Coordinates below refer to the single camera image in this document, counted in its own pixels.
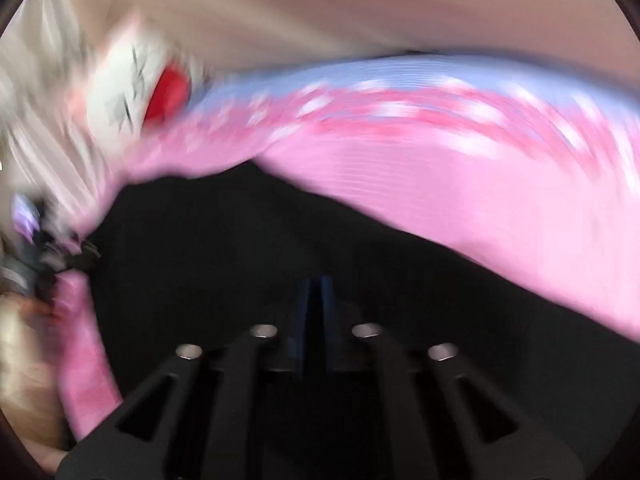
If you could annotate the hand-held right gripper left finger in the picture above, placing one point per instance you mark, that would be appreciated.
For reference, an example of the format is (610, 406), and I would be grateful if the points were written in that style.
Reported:
(306, 310)

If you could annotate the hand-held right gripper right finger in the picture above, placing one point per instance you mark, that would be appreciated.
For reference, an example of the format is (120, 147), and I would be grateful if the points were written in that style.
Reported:
(326, 310)

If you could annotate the black pants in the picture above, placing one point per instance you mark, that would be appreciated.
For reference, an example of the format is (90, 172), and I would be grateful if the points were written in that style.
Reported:
(225, 235)

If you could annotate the white satin curtain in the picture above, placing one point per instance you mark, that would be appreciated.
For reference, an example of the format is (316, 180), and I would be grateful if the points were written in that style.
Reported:
(30, 110)

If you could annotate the pink floral bed sheet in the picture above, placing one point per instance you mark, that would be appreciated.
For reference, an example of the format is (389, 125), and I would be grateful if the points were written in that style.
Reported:
(450, 185)

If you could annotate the cat face cushion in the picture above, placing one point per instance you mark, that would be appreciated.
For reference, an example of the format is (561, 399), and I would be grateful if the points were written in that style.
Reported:
(125, 85)

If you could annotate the beige headboard cover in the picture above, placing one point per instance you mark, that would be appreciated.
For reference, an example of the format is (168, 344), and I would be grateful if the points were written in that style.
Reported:
(350, 10)

